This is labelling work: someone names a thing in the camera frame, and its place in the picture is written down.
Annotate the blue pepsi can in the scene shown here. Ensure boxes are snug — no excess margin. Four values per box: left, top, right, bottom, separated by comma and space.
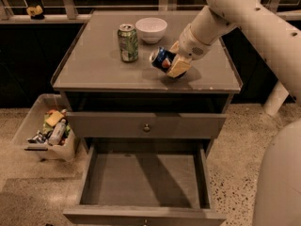
149, 47, 176, 76

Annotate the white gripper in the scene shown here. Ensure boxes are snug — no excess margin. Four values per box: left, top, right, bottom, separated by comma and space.
166, 24, 211, 78

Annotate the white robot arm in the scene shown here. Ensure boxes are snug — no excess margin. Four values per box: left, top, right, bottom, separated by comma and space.
167, 0, 301, 226

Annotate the brass middle drawer knob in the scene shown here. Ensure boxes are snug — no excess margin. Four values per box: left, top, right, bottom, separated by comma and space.
142, 219, 149, 226

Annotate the brass drawer knob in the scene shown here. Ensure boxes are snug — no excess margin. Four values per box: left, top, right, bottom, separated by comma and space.
143, 123, 151, 133
142, 219, 149, 226

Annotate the white plastic bottle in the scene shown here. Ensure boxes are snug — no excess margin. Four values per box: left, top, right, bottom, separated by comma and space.
48, 119, 67, 145

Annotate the grey open middle drawer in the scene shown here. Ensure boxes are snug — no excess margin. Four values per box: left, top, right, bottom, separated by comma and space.
63, 141, 226, 226

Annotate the white railing ledge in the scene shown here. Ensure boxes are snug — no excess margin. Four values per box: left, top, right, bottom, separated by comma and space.
0, 4, 301, 24

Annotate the yellow sponge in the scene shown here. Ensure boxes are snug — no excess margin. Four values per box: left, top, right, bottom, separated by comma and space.
45, 111, 64, 127

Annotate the clear plastic storage bin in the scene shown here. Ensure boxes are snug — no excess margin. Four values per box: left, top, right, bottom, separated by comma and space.
12, 94, 79, 161

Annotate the green soda can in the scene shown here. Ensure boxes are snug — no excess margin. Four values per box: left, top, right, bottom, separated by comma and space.
118, 24, 138, 62

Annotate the grey drawer cabinet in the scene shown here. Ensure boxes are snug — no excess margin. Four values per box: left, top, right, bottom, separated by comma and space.
50, 9, 243, 226

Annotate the grey top drawer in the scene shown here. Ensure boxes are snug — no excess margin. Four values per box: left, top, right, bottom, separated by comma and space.
67, 112, 226, 139

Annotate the yellow black object on ledge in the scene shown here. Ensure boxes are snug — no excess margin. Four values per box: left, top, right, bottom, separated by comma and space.
26, 5, 44, 20

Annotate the white bowl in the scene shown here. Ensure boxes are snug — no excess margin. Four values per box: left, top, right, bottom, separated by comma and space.
135, 17, 167, 44

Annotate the brass top drawer knob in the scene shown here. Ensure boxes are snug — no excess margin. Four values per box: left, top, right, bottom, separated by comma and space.
143, 123, 151, 133

